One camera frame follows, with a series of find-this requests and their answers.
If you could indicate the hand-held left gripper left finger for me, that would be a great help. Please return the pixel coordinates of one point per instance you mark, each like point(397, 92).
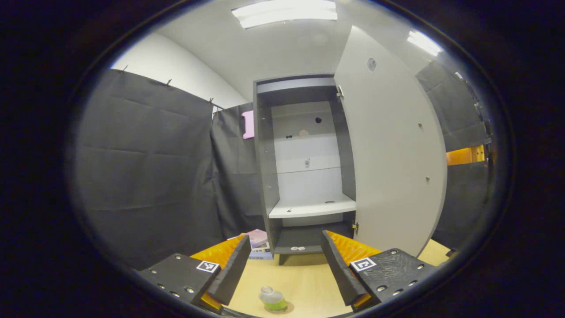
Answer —
point(234, 271)

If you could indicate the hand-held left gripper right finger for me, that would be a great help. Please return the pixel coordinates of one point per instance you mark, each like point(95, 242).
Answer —
point(340, 274)

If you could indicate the green bottle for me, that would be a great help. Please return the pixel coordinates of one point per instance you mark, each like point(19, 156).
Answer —
point(273, 298)

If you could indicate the dark grey cabinet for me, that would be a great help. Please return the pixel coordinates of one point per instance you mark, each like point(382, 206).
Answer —
point(267, 168)

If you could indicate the grey cabinet door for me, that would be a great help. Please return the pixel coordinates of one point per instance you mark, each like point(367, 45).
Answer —
point(388, 154)

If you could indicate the metal door hinge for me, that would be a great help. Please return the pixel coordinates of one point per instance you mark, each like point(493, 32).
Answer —
point(355, 227)
point(340, 92)

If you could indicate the white cabinet shelf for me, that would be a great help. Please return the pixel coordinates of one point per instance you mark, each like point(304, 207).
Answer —
point(311, 207)

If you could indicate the white and blue book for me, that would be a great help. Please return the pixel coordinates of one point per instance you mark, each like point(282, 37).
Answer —
point(261, 254)

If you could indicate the pink box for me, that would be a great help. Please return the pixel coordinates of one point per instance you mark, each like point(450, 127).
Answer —
point(258, 238)

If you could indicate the black backdrop cloth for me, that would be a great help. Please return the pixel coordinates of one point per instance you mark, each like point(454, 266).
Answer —
point(145, 168)

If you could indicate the long ceiling light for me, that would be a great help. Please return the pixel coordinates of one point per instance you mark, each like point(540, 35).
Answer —
point(423, 42)

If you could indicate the large ceiling light panel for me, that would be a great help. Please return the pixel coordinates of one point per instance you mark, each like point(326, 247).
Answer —
point(284, 12)

